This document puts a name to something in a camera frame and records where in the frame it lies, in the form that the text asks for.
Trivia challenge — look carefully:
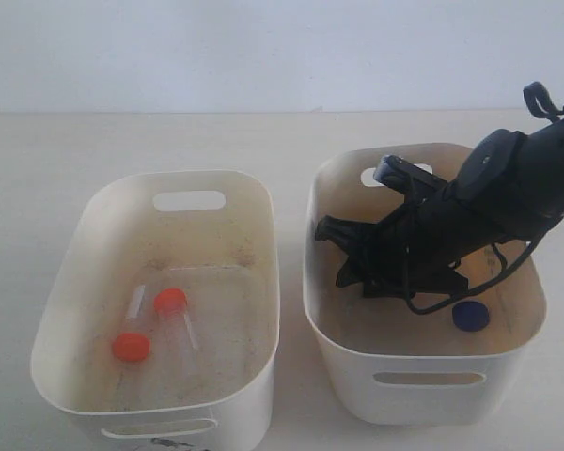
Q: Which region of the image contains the black cable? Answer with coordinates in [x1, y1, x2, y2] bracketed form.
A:
[399, 82, 564, 316]

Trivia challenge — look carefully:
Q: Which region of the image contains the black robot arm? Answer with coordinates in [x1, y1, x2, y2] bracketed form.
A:
[315, 85, 564, 305]

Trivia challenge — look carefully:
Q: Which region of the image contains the white plastic bin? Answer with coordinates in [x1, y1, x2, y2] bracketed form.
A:
[30, 170, 280, 450]
[303, 143, 547, 426]

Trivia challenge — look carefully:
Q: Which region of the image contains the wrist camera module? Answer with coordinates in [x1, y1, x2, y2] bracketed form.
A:
[373, 155, 447, 197]

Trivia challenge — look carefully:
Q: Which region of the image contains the clear tube front orange cap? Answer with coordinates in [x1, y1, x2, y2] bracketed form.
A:
[111, 285, 151, 364]

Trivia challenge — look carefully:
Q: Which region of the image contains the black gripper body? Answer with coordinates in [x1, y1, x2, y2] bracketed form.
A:
[315, 194, 508, 296]

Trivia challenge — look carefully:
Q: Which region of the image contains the clear tube orange cap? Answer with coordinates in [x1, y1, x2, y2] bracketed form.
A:
[111, 285, 151, 364]
[153, 288, 199, 381]

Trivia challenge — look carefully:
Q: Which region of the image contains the clear tube front blue cap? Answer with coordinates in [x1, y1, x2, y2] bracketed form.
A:
[451, 300, 491, 333]

